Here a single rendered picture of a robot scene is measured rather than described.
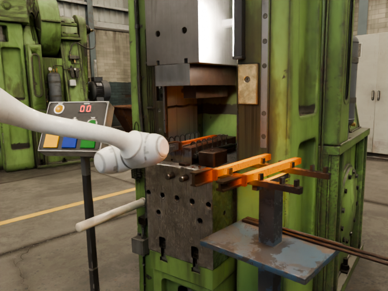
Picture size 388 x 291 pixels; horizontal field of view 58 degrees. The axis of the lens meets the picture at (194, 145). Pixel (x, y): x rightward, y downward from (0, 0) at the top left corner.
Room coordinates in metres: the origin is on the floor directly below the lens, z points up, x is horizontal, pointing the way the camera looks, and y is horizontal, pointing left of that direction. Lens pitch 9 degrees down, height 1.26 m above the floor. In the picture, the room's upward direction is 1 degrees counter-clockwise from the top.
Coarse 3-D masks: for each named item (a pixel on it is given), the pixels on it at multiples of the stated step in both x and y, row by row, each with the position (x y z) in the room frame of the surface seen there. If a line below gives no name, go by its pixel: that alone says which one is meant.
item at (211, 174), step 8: (248, 160) 1.25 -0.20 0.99; (256, 160) 1.28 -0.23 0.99; (208, 168) 1.09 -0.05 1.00; (216, 168) 1.13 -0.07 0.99; (224, 168) 1.13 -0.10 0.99; (240, 168) 1.20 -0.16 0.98; (192, 176) 1.03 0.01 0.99; (200, 176) 1.05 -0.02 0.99; (208, 176) 1.08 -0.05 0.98; (216, 176) 1.08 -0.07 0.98; (192, 184) 1.03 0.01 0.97; (200, 184) 1.04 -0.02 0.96
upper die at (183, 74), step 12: (156, 72) 1.65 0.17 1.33; (168, 72) 1.61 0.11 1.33; (180, 72) 1.57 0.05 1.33; (192, 72) 1.56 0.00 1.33; (204, 72) 1.64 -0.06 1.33; (216, 72) 1.72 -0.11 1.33; (228, 72) 1.82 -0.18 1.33; (156, 84) 1.66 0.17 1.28; (168, 84) 1.62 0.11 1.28; (180, 84) 1.58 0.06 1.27; (192, 84) 1.56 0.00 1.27; (204, 84) 1.64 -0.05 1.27; (216, 84) 1.72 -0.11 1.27; (228, 84) 1.82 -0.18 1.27
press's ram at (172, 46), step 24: (144, 0) 1.69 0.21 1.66; (168, 0) 1.61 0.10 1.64; (192, 0) 1.53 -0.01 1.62; (216, 0) 1.63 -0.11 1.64; (168, 24) 1.61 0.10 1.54; (192, 24) 1.53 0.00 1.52; (216, 24) 1.63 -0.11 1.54; (168, 48) 1.61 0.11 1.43; (192, 48) 1.54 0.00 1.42; (216, 48) 1.63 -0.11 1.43
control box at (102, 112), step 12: (48, 108) 1.85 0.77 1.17; (72, 108) 1.83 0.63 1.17; (84, 108) 1.81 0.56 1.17; (96, 108) 1.80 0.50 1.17; (108, 108) 1.80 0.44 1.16; (84, 120) 1.78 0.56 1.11; (96, 120) 1.77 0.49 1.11; (108, 120) 1.79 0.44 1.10; (60, 144) 1.73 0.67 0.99; (96, 144) 1.70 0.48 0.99; (108, 144) 1.77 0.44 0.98
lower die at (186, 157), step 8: (224, 136) 1.88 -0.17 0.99; (232, 136) 1.89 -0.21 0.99; (184, 144) 1.60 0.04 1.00; (192, 144) 1.64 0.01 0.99; (200, 144) 1.64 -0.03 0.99; (208, 144) 1.66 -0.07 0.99; (216, 144) 1.72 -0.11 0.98; (224, 144) 1.79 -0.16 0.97; (176, 152) 1.59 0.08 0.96; (184, 152) 1.57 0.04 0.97; (192, 152) 1.55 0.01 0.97; (168, 160) 1.62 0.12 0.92; (176, 160) 1.60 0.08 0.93; (184, 160) 1.57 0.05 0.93; (192, 160) 1.55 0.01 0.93
